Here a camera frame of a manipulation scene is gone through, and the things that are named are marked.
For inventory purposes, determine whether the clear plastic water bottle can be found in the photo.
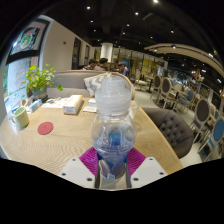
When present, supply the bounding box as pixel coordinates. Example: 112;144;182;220
90;72;138;190

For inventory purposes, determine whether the grey white chevron cushion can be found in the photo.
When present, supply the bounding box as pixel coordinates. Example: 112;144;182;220
83;73;111;98

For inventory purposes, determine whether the printed paper leaflet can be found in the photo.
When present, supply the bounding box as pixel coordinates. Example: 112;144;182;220
41;97;69;110

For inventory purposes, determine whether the white round pillar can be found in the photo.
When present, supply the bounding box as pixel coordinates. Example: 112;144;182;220
99;42;114;63

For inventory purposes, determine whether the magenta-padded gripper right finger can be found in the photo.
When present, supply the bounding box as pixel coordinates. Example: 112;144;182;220
125;147;168;190

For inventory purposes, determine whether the pale green mug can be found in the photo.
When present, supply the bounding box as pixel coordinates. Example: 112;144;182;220
9;106;30;131

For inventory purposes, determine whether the green potted plant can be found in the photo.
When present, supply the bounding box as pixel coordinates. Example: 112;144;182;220
24;63;64;101

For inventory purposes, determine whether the group of dining chairs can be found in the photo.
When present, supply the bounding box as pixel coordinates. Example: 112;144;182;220
133;68;224;161

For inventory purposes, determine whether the grey tufted chair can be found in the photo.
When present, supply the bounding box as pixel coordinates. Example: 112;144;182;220
142;107;195;160

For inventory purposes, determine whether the white orange cardboard box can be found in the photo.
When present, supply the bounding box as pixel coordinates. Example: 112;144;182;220
62;94;84;116

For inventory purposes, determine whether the person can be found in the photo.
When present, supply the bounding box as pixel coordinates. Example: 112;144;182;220
94;57;109;72
82;58;98;71
117;61;130;77

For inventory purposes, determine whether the flat round red coaster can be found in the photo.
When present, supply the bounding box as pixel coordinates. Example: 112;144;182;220
37;121;55;136

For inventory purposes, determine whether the grey curved sofa bench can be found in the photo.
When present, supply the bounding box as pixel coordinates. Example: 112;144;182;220
46;69;137;101

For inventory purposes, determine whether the group of ceiling lights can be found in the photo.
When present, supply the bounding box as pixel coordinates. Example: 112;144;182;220
85;0;223;84

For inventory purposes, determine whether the framed food poster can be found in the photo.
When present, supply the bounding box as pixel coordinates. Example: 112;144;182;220
9;20;49;56

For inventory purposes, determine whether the window with tree sticker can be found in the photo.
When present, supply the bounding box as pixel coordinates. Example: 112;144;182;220
2;55;40;108

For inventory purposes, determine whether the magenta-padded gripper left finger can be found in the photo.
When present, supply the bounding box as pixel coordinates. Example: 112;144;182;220
58;146;101;190

